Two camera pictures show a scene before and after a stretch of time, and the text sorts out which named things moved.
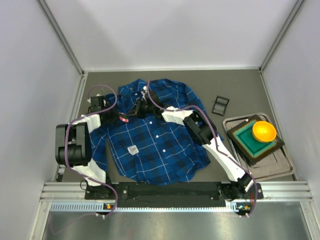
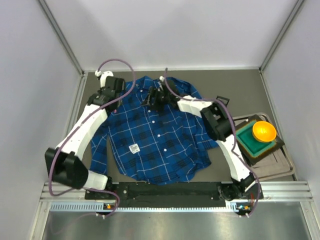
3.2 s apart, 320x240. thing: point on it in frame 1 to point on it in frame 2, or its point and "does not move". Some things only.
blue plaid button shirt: [148, 146] does not move
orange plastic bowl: [264, 131] does not move
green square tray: [253, 150] does not move
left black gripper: [113, 116] to [97, 99]
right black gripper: [139, 107] to [150, 99]
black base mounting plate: [173, 194] does not move
